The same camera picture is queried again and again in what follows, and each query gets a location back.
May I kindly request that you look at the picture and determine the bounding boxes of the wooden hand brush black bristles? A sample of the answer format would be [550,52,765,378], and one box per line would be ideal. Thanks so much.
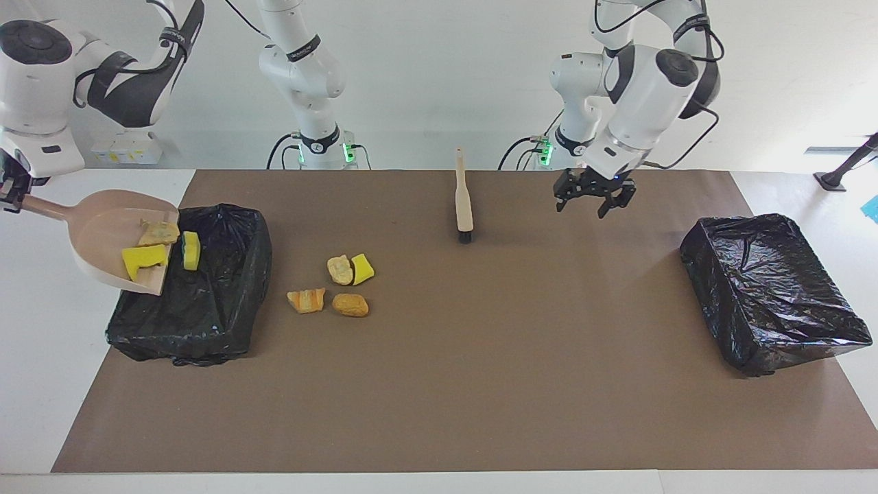
[455,147,475,245]

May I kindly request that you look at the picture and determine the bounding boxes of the beige plastic dustpan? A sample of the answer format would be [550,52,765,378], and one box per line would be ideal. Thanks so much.
[12,189,181,296]

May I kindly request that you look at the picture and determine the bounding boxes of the pale and orange croissant piece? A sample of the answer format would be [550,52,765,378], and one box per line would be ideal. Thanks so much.
[137,220,180,248]

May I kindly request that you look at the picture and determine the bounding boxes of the brown bread roll piece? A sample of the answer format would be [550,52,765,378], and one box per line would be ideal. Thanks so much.
[332,293,370,318]

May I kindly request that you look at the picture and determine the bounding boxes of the orange striped croissant piece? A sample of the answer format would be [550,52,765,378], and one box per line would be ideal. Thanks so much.
[287,287,327,315]

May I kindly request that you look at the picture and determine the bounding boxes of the bin lined black bag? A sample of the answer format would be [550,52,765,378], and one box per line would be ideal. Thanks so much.
[680,213,874,378]
[105,203,273,367]

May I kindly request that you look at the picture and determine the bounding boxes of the brown paper table mat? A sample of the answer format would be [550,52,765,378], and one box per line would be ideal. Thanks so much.
[51,169,878,474]

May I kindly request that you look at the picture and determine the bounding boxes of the black left base cable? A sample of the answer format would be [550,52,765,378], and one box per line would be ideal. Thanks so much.
[499,135,549,170]

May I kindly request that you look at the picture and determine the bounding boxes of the black base cable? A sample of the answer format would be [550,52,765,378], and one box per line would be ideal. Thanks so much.
[499,135,549,170]
[266,132,302,170]

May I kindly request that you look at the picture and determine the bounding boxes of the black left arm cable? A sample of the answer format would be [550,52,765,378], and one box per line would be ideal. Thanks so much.
[593,0,722,170]

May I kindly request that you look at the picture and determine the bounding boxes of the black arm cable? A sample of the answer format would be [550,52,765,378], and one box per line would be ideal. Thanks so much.
[593,0,722,170]
[72,0,268,107]

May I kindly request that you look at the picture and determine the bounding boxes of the white wall box cluster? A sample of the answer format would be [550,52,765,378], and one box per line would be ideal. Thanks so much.
[91,130,164,165]

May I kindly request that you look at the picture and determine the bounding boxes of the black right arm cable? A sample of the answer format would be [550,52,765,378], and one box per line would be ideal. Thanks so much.
[72,0,268,107]

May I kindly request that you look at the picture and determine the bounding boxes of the black camera stand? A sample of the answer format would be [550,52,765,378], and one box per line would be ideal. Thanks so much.
[814,132,878,191]

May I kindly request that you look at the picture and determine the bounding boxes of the black right base cable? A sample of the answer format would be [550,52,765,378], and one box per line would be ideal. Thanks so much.
[266,132,302,170]

